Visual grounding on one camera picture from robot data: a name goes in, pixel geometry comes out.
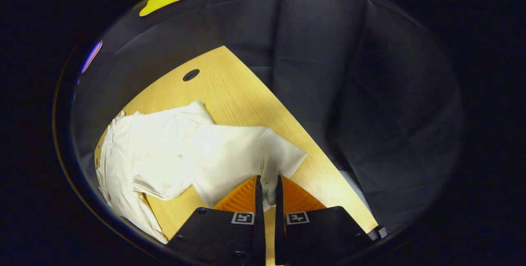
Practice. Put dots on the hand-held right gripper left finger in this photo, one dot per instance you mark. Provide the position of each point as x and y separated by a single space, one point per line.
260 233

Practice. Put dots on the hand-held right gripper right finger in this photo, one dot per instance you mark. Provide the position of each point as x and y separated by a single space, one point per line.
279 237

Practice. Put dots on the white sweatshirt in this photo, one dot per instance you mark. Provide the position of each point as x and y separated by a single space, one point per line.
213 155

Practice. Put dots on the black backdrop cloth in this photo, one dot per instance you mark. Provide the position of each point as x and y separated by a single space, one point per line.
370 93

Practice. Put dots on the black table edge bracket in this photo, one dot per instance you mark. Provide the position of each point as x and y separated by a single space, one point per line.
377 233

